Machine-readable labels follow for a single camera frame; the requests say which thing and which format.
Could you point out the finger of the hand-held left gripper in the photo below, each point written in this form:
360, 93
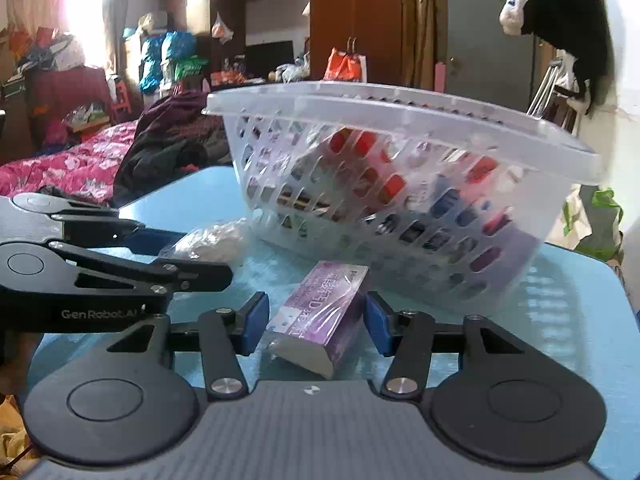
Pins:
200, 277
150, 240

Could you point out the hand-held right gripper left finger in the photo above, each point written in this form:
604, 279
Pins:
255, 322

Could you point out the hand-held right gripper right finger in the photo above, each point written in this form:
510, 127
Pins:
377, 327

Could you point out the clear plastic bag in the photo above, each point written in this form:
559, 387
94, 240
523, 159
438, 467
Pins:
222, 27
215, 242

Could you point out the purple box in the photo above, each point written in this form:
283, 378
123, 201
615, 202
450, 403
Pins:
320, 310

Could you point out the white plastic basket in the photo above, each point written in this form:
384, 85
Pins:
400, 110

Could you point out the dark clothes pile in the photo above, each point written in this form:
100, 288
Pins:
170, 140

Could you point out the pink floral blanket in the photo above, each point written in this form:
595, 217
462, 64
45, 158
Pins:
65, 165

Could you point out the yellow blanket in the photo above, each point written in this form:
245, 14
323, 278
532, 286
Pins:
15, 440

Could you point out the red plastic stool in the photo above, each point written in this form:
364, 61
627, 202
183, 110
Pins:
121, 100

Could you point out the dark red sofa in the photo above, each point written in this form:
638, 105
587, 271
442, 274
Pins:
70, 100

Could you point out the green plastic bag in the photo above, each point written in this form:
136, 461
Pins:
192, 66

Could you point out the blue plastic bag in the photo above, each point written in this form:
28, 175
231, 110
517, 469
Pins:
165, 52

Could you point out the black television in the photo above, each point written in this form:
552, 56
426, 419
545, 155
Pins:
270, 60

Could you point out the hanging clear plastic bag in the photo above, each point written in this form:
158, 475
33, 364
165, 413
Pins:
222, 27

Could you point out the green yellow bag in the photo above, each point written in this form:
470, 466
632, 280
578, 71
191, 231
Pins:
597, 225

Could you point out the window curtain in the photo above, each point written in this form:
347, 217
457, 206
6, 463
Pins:
65, 10

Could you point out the orange white plastic bag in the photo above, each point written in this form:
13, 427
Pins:
345, 65

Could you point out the pink board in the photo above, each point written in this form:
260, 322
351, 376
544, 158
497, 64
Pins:
440, 77

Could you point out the wooden chair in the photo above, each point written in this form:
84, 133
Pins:
562, 107

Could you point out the metal crutches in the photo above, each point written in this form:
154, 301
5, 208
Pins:
542, 85

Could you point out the grey door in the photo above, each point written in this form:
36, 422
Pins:
480, 45

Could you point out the brown wooden wardrobe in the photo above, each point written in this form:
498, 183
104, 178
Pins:
350, 10

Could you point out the black garment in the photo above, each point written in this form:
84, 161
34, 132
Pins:
570, 25

